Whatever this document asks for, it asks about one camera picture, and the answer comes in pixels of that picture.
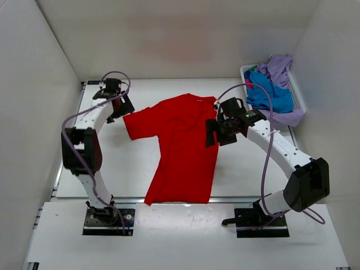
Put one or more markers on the blue t shirt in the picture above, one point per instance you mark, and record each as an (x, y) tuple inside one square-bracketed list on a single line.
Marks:
[(257, 95)]

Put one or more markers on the pink garment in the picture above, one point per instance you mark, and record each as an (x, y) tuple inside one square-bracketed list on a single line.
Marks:
[(249, 84)]

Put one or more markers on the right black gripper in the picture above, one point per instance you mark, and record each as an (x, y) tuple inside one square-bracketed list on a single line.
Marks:
[(211, 126)]

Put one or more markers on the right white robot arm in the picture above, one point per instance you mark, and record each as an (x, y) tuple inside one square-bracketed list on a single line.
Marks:
[(308, 178)]

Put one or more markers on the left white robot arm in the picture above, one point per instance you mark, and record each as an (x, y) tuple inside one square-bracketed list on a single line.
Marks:
[(81, 151)]

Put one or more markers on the red t shirt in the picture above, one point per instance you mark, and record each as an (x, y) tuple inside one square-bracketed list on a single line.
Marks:
[(186, 167)]

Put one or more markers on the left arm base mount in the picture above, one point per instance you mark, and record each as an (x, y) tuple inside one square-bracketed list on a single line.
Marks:
[(105, 221)]

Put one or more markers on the lavender t shirt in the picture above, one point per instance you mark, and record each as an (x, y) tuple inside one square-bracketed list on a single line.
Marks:
[(273, 76)]

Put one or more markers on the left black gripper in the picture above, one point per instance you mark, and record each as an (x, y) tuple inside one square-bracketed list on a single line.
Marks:
[(127, 108)]

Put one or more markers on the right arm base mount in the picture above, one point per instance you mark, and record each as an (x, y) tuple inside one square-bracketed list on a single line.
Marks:
[(251, 222)]

